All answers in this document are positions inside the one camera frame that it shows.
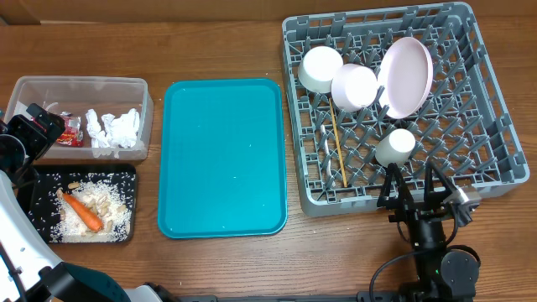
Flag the grey dishwasher rack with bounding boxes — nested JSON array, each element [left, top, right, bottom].
[[282, 2, 529, 216]]

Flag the white tissue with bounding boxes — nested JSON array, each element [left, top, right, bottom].
[[102, 108, 140, 148], [86, 109, 109, 148]]

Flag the pink bowl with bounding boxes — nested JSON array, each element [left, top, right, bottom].
[[331, 64, 378, 112]]

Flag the teal serving tray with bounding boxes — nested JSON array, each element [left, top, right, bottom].
[[157, 78, 288, 239]]

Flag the clear plastic bin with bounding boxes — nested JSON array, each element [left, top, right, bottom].
[[3, 75, 154, 160]]

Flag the white bowl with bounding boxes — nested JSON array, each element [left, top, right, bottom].
[[298, 46, 343, 93]]

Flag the white paper cup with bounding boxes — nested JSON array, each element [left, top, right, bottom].
[[375, 128, 416, 168]]

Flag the white plastic fork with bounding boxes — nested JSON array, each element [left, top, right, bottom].
[[321, 124, 335, 189]]

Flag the orange carrot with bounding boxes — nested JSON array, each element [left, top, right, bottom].
[[62, 194, 104, 232]]

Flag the food scraps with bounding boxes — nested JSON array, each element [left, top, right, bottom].
[[29, 172, 137, 243]]

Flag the red snack wrapper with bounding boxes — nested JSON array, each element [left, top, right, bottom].
[[56, 112, 83, 147]]

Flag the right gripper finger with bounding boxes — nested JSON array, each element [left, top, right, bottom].
[[377, 163, 414, 210], [422, 161, 456, 205]]

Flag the wooden chopstick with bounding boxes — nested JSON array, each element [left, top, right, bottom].
[[328, 98, 348, 188]]

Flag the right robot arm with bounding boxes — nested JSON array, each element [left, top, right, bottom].
[[368, 162, 482, 301]]

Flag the black plastic tray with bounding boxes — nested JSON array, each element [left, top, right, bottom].
[[17, 164, 138, 243]]

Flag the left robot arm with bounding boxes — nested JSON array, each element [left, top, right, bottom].
[[1, 103, 164, 302]]

